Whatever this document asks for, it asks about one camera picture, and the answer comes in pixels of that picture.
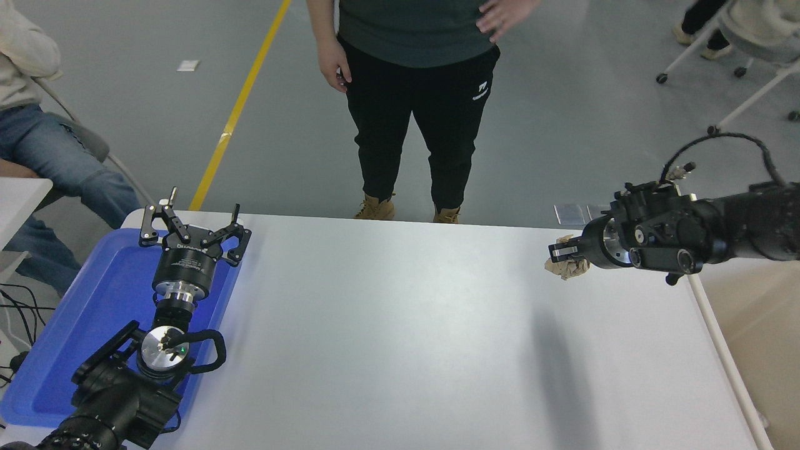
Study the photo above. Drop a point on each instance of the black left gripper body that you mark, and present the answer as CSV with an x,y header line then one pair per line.
x,y
184,265

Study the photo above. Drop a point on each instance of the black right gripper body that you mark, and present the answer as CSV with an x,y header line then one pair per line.
x,y
592,244

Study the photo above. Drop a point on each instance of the tan paper ball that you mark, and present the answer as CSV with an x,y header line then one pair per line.
x,y
567,269

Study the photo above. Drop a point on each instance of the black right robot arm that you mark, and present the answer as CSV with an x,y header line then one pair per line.
x,y
750,219

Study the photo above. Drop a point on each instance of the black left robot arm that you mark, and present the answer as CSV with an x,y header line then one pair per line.
x,y
119,400

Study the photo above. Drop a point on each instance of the standing person's right hand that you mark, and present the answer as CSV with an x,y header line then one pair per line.
x,y
334,65

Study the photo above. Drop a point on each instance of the standing person's left hand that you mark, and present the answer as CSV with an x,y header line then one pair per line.
x,y
506,15

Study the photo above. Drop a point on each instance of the clear floor plate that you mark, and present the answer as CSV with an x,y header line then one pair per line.
x,y
599,211
569,214

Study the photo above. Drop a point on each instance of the blue plastic tray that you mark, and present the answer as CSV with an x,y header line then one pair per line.
x,y
100,312

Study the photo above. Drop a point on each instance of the grey chair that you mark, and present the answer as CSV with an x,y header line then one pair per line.
x,y
94,147

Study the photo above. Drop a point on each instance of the seated person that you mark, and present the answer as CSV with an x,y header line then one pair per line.
x,y
44,150

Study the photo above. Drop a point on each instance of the white side table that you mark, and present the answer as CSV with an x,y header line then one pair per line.
x,y
19,200

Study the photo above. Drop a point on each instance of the white paper scrap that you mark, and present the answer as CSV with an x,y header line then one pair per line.
x,y
189,65

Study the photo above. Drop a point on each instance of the large pale bin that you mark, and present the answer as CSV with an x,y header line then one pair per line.
x,y
762,350

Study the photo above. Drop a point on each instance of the standing person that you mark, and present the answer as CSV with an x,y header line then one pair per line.
x,y
412,94

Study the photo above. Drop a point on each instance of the background person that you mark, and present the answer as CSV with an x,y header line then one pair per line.
x,y
703,19

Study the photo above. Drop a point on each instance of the white rolling chair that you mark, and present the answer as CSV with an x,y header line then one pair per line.
x,y
756,44

